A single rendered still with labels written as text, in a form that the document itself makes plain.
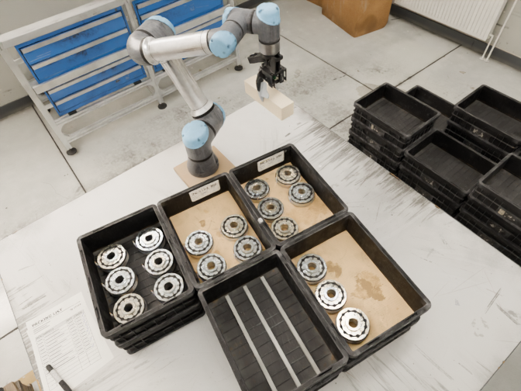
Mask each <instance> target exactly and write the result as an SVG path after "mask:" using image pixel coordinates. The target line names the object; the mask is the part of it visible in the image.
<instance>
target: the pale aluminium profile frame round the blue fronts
mask: <svg viewBox="0 0 521 391"><path fill-rule="evenodd" d="M123 1H124V3H125V5H124V8H125V10H126V14H127V16H126V21H129V23H130V25H131V27H132V30H133V32H134V31H135V30H136V29H137V28H138V24H137V21H136V13H134V12H133V9H132V6H131V4H130V1H129V0H127V2H128V3H127V2H126V0H123ZM227 7H234V1H233V0H227V5H225V6H223V7H221V8H218V9H216V10H213V11H211V12H208V13H206V14H205V15H202V16H199V17H197V18H195V19H192V20H190V21H187V22H184V23H182V24H181V25H178V26H176V27H175V31H176V33H175V34H176V35H177V34H179V33H182V32H184V31H186V30H188V29H191V28H193V27H195V26H198V25H200V24H202V23H204V22H207V21H209V20H211V19H214V18H216V17H218V16H221V15H222V14H223V13H224V10H225V9H226V8H227ZM0 47H1V48H2V50H0V54H1V55H2V57H3V59H4V60H5V62H6V63H7V65H8V66H9V67H10V69H11V70H12V72H13V73H14V75H15V76H16V77H17V78H18V80H19V82H20V83H21V85H22V86H23V87H24V89H25V90H26V92H27V93H28V94H29V96H30V98H31V99H32V100H33V102H34V103H35V104H36V106H37V108H38V109H39V111H41V113H42V114H43V116H44V118H45V119H46V120H47V122H48V123H49V124H50V126H51V127H52V129H53V131H54V132H55V134H56V135H57V136H58V137H59V139H60V141H61V142H62V143H63V145H64V146H65V147H66V149H67V152H66V153H67V155H73V154H75V153H76V152H77V149H76V148H74V147H72V146H71V145H70V144H69V143H70V142H72V141H74V140H76V139H78V138H80V137H83V136H84V135H86V134H88V133H90V132H92V131H94V130H97V129H98V128H100V127H102V126H104V125H106V124H108V123H111V122H113V121H115V120H117V119H119V118H121V117H123V116H125V115H127V114H129V113H131V112H133V111H135V110H137V109H139V108H141V107H143V106H145V105H147V104H149V103H152V102H154V101H156V100H157V101H158V102H159V103H160V104H159V105H158V109H165V108H166V107H167V104H166V103H164V100H163V97H164V96H166V95H168V94H170V93H172V92H174V91H176V90H178V89H177V88H176V86H175V85H174V84H173V85H171V86H169V87H167V88H164V89H161V88H159V86H158V85H159V81H160V79H161V78H164V77H166V76H168V74H167V72H166V71H165V70H164V69H162V71H159V72H157V73H156V74H154V70H153V68H152V65H151V66H145V67H144V66H143V68H144V70H145V72H146V75H147V78H142V79H140V80H139V81H136V82H134V83H133V84H131V85H129V86H127V87H125V88H122V89H120V90H118V91H117V92H114V93H112V94H110V95H107V96H106V97H104V98H102V99H99V100H97V101H95V102H93V103H90V104H88V105H86V106H84V107H82V108H80V109H77V110H73V111H71V112H69V113H68V114H67V115H65V116H62V117H60V118H58V119H55V120H54V119H53V117H52V116H51V115H50V108H52V107H53V105H52V104H51V103H49V104H47V105H44V104H43V102H45V101H47V100H49V99H48V98H47V96H46V95H45V94H44V95H41V94H40V93H42V92H45V91H47V90H49V89H52V88H54V87H56V86H58V85H61V84H63V83H65V82H67V81H70V80H72V79H74V78H77V77H79V76H82V75H83V74H86V73H88V72H90V71H93V70H95V69H97V68H100V67H102V66H105V65H107V64H110V63H112V62H114V61H117V60H119V59H121V58H123V57H126V56H128V55H129V54H128V52H127V49H126V48H123V49H121V50H118V51H116V52H114V53H112V54H109V55H107V56H104V57H101V58H99V59H98V60H95V61H92V62H90V63H88V64H85V65H83V66H80V67H78V68H75V69H74V70H72V71H69V72H67V73H64V74H62V75H59V76H57V77H55V78H52V79H50V80H48V81H45V82H43V83H41V84H38V82H37V81H36V79H35V78H32V79H30V80H27V79H26V77H25V75H24V74H23V73H22V71H21V70H20V68H19V66H18V64H21V63H24V61H23V59H22V58H18V59H16V60H13V58H12V56H11V55H10V53H9V52H8V51H7V49H5V48H4V47H3V45H2V43H1V42H0ZM210 55H211V54H208V55H202V56H196V57H190V58H188V59H186V60H184V63H185V64H186V66H189V65H191V64H194V63H195V62H197V61H200V60H202V59H204V58H206V57H208V56H210ZM230 56H231V57H228V58H226V59H225V60H223V61H220V62H219V63H217V64H214V65H213V66H211V67H207V68H206V69H204V70H202V71H200V72H198V73H196V74H194V75H192V76H193V77H194V79H195V80H196V81H197V80H199V79H200V78H203V77H205V76H206V75H208V74H211V73H212V72H214V71H217V70H219V69H220V68H222V67H225V66H226V65H228V64H231V63H233V62H234V61H235V64H236V66H235V68H234V69H235V70H236V71H241V70H242V69H243V66H241V65H239V64H241V62H240V49H239V44H238V45H237V46H236V49H235V50H234V51H233V52H232V53H231V54H230ZM37 84H38V85H37ZM144 86H146V87H147V88H148V89H149V90H150V91H151V92H152V94H151V95H150V96H148V97H146V98H145V99H141V100H140V101H138V102H135V103H133V104H132V105H130V106H127V107H126V108H124V109H121V110H119V111H117V112H114V113H113V114H111V115H109V116H107V117H105V118H103V119H100V120H99V121H97V122H94V123H92V124H90V125H88V126H86V127H84V128H82V129H80V130H78V131H76V132H74V133H71V134H66V133H62V132H61V129H62V126H63V125H64V124H65V123H68V122H70V121H72V120H74V119H77V118H78V117H80V116H83V115H85V114H87V113H89V112H91V111H93V110H95V109H98V108H100V107H102V106H104V105H106V104H108V103H110V102H113V101H115V100H117V99H119V98H121V97H123V96H125V95H128V94H129V93H131V92H134V91H136V90H138V89H140V88H142V87H144Z"/></svg>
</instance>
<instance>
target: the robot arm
mask: <svg viewBox="0 0 521 391"><path fill-rule="evenodd" d="M280 22H281V18H280V11H279V8H278V6H277V5H276V4H274V3H272V2H268V3H262V4H260V5H259V6H258V7H257V10H255V9H242V8H239V7H227V8H226V9H225V10H224V13H223V24H222V25H221V26H220V27H219V28H215V29H207V30H202V31H197V32H193V33H184V34H179V35H176V34H175V33H176V31H175V28H174V26H173V25H172V24H171V22H170V21H168V20H167V19H165V18H163V17H161V16H151V17H150V18H149V19H146V20H145V21H144V22H143V24H142V25H141V26H140V27H138V28H137V29H136V30H135V31H134V32H133V33H132V34H131V35H130V36H129V38H128V40H127V43H126V49H127V52H128V54H129V56H130V57H131V59H132V60H133V61H135V62H136V63H137V64H140V65H143V66H151V65H157V64H159V63H160V64H161V65H162V67H163V68H164V70H165V71H166V72H167V74H168V76H169V77H170V79H171V80H172V81H173V83H174V85H175V86H176V88H177V89H178V91H179V92H180V93H181V95H182V97H183V98H184V100H185V101H186V102H187V104H188V105H189V107H190V108H191V116H192V118H193V119H194V121H191V122H190V123H187V124H186V125H185V126H184V128H183V130H182V133H181V135H182V140H183V143H184V145H185V149H186V152H187V155H188V162H187V168H188V171H189V173H190V174H191V175H193V176H195V177H197V178H205V177H209V176H210V175H213V174H214V173H215V172H216V171H217V170H218V168H219V160H218V158H217V156H216V155H215V153H214V152H213V151H212V141H213V140H214V138H215V137H216V134H217V133H218V132H219V130H220V128H221V127H222V126H223V124H224V122H225V119H226V114H225V111H224V109H223V108H222V106H221V105H218V103H216V102H213V101H212V100H209V99H207V98H206V97H205V95H204V93H203V92H202V90H201V89H200V87H199V85H198V83H197V82H196V80H195V79H194V77H193V76H192V74H191V72H190V71H189V69H188V67H187V66H186V64H185V63H184V61H183V60H182V58H186V57H196V56H202V55H208V54H214V55H215V56H217V57H220V58H226V57H228V56H229V55H230V54H231V53H232V52H233V51H234V50H235V49H236V46H237V45H238V43H239V42H240V41H241V40H242V38H243V37H244V35H245V34H246V33H249V34H257V35H258V42H259V51H260V52H259V53H253V54H251V55H250V56H249V57H248V58H247V59H248V61H249V63H250V64H255V63H261V62H263V63H262V64H261V66H260V68H259V70H258V71H259V72H258V73H257V79H256V86H257V92H258V95H259V97H260V100H261V101H262V102H263V101H264V98H266V99H268V98H269V94H268V92H267V83H268V85H269V86H270V87H271V88H273V86H274V88H276V89H277V90H278V89H283V90H285V87H284V86H283V85H282V82H284V80H286V81H287V68H286V67H284V66H282V65H281V60H282V59H283V55H281V54H280V49H281V46H280ZM284 71H285V76H284ZM264 80H265V81H266V82H267V83H266V82H265V81H264Z"/></svg>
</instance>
